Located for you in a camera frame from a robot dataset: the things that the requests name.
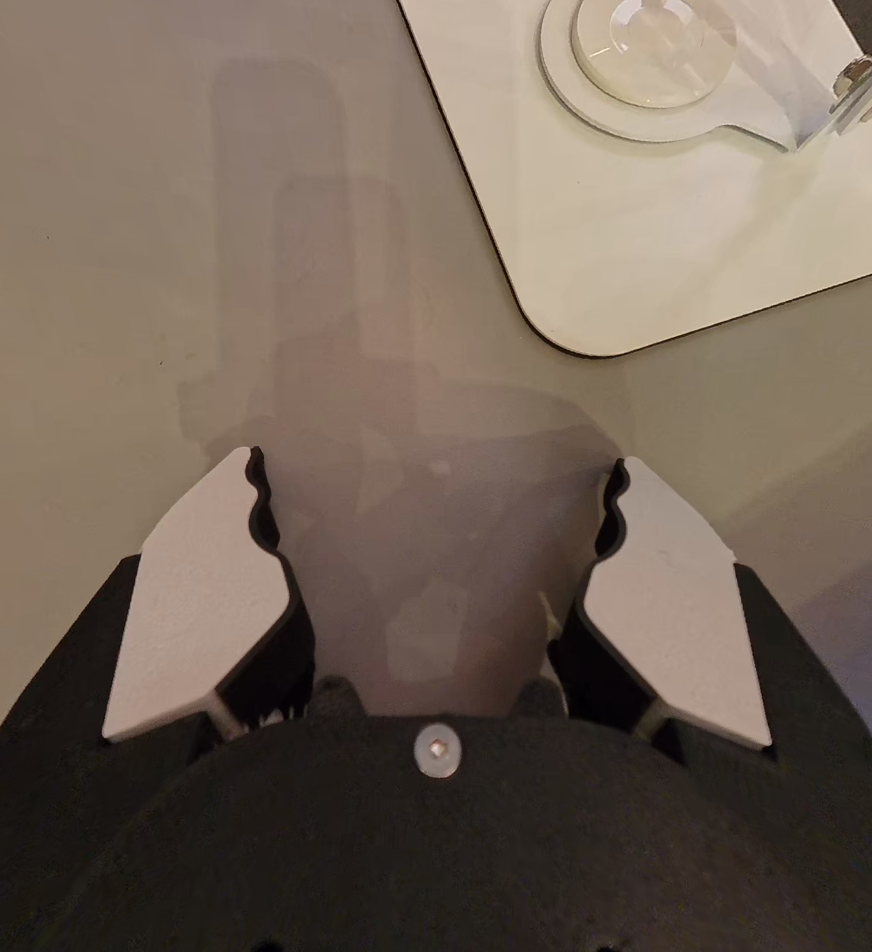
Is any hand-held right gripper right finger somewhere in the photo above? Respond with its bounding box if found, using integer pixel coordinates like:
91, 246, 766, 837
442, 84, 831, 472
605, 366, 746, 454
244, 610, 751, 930
547, 457, 776, 754

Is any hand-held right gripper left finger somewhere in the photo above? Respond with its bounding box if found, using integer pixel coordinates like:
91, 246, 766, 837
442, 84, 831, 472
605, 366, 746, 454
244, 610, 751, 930
102, 447, 316, 746

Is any clear round stand foot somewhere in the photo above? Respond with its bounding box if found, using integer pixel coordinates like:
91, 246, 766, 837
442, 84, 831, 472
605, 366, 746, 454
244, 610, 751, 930
536, 0, 872, 151

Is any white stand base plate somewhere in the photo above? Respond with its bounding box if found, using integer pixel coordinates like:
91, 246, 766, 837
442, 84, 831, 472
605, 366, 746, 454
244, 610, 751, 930
396, 0, 872, 361

